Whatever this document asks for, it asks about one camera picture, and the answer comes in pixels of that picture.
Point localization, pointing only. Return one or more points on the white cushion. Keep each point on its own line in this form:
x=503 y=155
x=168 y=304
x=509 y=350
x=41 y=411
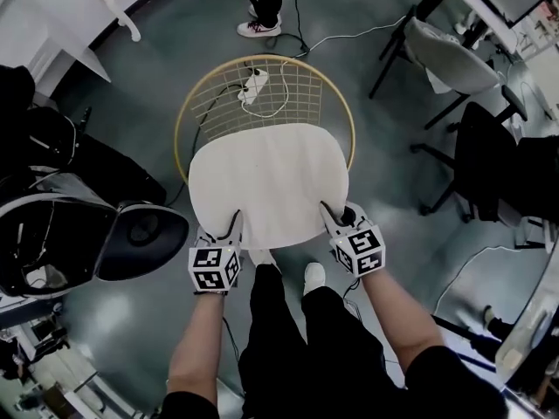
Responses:
x=271 y=181

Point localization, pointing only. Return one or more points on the person's white shoe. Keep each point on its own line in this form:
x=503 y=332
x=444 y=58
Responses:
x=261 y=258
x=314 y=275

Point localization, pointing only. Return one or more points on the person's black clothing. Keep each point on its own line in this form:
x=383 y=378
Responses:
x=279 y=343

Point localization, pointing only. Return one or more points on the black office chair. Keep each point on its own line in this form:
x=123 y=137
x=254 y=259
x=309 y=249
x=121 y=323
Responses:
x=485 y=155

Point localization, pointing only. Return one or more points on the person's right forearm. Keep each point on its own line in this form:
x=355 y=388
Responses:
x=402 y=321

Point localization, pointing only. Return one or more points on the person's left white shoe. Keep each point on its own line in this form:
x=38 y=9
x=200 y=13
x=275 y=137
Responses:
x=261 y=258

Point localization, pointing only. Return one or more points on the white power strip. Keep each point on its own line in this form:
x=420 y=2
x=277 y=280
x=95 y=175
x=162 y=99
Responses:
x=253 y=87

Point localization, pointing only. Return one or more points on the person's left forearm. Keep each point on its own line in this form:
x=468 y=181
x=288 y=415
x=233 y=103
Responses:
x=196 y=343

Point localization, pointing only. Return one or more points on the person's right white shoe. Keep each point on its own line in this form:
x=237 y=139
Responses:
x=314 y=275

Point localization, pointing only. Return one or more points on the white ornate table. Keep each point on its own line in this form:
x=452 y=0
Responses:
x=131 y=29

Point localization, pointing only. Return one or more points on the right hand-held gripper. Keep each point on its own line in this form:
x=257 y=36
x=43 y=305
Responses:
x=358 y=251

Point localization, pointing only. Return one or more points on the white shelving unit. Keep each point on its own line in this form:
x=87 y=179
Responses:
x=43 y=29

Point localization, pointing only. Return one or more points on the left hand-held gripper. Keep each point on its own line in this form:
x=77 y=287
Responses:
x=214 y=269

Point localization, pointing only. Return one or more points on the gray fabric chair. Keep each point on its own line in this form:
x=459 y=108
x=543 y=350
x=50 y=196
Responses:
x=454 y=63

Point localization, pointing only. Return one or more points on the white desk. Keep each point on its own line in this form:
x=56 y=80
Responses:
x=471 y=2

